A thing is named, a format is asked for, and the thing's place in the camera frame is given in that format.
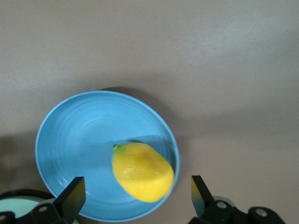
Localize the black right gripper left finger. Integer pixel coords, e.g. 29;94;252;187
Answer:
32;176;86;224

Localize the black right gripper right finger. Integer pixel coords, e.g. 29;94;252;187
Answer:
189;175;235;224

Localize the yellow lemon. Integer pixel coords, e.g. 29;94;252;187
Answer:
112;142;175;203

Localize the light green plate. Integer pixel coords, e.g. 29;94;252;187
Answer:
0;196;47;219

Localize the blue plate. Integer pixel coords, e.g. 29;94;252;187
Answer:
35;90;180;222

